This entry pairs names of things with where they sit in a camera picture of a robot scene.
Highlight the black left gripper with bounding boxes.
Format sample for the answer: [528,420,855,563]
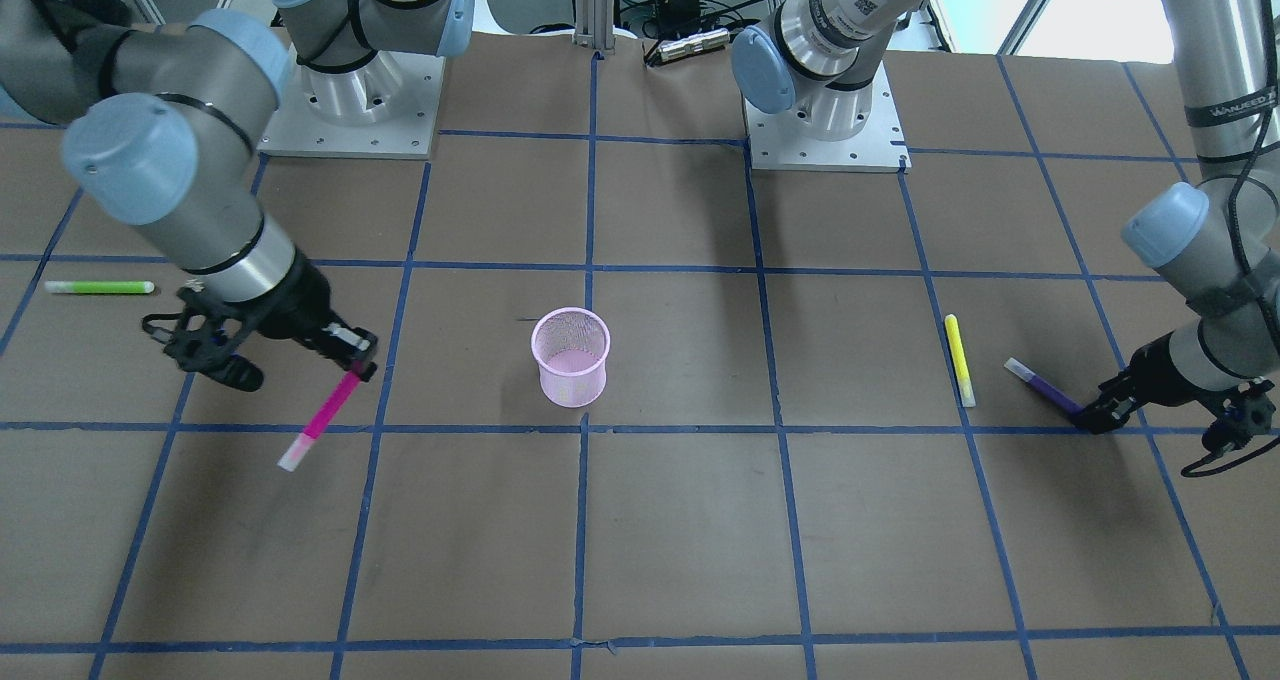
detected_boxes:
[1070,333,1277,456]

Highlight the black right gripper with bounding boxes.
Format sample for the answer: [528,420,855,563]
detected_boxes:
[142,259,379,392]

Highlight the purple pen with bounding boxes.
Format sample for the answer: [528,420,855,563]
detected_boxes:
[1004,357,1083,416]

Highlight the pink pen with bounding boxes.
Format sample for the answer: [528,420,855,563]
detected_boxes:
[276,371,361,473]

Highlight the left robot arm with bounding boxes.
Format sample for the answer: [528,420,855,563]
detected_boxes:
[731,0,1277,478]

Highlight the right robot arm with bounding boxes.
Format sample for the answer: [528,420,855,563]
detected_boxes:
[1,0,476,392]

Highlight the pink mesh cup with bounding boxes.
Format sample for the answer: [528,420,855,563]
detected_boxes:
[530,307,611,409]

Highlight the yellow pen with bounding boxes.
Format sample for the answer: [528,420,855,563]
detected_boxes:
[943,314,977,409]

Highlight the green pen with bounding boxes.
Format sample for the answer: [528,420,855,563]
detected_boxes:
[44,280,156,296]

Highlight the black power adapter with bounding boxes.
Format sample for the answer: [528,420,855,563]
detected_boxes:
[657,0,701,23]

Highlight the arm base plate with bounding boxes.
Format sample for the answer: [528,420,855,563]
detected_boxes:
[259,51,445,161]
[742,65,913,173]

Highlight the aluminium frame post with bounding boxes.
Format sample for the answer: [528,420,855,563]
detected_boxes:
[572,0,616,58]

